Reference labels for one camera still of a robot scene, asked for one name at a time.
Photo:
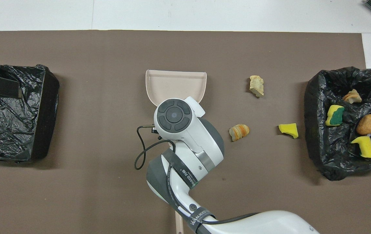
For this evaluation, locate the yellow green scrub sponge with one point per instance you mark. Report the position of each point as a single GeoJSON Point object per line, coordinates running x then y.
{"type": "Point", "coordinates": [334, 115]}

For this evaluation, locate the small orange striped bread piece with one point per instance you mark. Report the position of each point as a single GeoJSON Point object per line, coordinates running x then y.
{"type": "Point", "coordinates": [239, 131]}

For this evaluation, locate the small yellow sponge wedge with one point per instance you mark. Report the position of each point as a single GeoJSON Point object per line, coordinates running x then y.
{"type": "Point", "coordinates": [288, 129]}

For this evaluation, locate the pale cream bread piece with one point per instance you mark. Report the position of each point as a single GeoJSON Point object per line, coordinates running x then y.
{"type": "Point", "coordinates": [256, 85]}

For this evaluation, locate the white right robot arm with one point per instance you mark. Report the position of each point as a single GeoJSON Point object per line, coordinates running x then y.
{"type": "Point", "coordinates": [191, 136]}

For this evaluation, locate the large orange striped bread chunk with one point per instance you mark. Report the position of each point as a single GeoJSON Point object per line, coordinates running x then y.
{"type": "Point", "coordinates": [352, 96]}

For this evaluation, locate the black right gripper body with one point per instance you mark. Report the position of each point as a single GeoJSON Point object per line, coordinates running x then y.
{"type": "Point", "coordinates": [155, 130]}

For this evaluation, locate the black bag lined bin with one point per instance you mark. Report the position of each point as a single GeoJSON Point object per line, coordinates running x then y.
{"type": "Point", "coordinates": [318, 130]}
{"type": "Point", "coordinates": [10, 130]}

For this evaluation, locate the large brown table mat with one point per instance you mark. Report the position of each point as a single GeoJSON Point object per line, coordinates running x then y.
{"type": "Point", "coordinates": [91, 65]}

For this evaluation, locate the beige plastic dustpan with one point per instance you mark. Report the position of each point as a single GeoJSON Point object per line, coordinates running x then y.
{"type": "Point", "coordinates": [175, 84]}

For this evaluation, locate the notched yellow sponge piece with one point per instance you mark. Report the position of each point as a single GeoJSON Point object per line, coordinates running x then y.
{"type": "Point", "coordinates": [365, 148]}

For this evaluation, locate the beige hand brush black bristles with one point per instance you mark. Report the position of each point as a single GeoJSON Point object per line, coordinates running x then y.
{"type": "Point", "coordinates": [179, 224]}

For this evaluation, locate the brown round bread roll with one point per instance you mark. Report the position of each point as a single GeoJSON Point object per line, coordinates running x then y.
{"type": "Point", "coordinates": [366, 124]}

